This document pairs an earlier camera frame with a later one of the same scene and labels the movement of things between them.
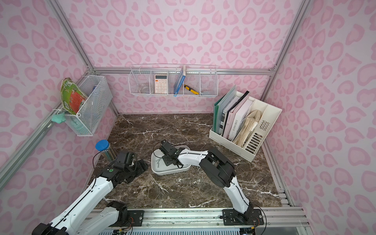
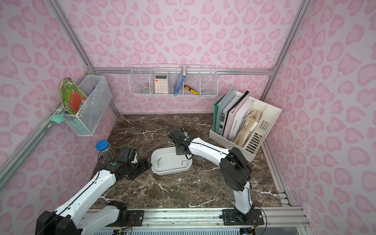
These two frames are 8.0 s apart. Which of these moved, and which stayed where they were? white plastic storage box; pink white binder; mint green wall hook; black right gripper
Moved: black right gripper
Stayed: pink white binder; mint green wall hook; white plastic storage box
